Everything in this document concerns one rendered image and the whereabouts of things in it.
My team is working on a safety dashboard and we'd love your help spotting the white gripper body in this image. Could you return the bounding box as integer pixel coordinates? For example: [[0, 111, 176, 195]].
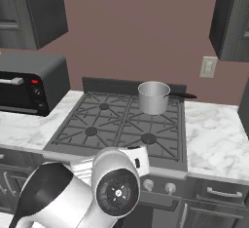
[[69, 157, 96, 188]]

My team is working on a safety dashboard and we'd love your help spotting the grey gas stove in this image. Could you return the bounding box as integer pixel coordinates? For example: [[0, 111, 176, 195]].
[[42, 76, 190, 228]]

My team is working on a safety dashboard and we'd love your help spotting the white stove knob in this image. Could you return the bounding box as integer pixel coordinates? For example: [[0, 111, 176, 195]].
[[142, 178, 155, 193], [163, 182, 177, 196]]

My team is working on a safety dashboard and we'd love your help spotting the dark grey drawer front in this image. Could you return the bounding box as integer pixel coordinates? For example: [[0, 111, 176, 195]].
[[194, 176, 249, 208], [0, 146, 45, 171]]

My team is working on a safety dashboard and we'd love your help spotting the dark grey cupboard door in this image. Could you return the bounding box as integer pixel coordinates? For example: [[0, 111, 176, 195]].
[[0, 166, 37, 214], [180, 201, 249, 228]]

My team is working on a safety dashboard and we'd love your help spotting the black toaster oven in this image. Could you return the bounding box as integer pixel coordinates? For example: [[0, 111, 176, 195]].
[[0, 53, 72, 118]]

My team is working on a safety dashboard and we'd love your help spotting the silver cupboard door handle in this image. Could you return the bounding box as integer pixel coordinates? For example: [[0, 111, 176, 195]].
[[180, 203, 189, 228], [2, 171, 18, 197]]

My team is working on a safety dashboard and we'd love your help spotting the silver pot with black handle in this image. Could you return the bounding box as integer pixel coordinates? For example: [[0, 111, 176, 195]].
[[137, 81, 198, 116]]

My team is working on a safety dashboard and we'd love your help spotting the silver toaster oven handle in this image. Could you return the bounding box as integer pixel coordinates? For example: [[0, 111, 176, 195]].
[[0, 77, 25, 87]]

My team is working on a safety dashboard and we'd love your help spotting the silver drawer handle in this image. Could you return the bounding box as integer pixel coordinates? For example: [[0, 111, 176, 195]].
[[206, 186, 244, 200]]

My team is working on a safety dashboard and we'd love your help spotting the dark grey wall cupboard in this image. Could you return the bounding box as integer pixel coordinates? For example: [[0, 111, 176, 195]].
[[0, 0, 70, 52], [208, 0, 249, 62]]

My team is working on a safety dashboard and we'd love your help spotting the beige wall socket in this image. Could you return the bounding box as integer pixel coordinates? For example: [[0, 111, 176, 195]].
[[198, 55, 219, 80]]

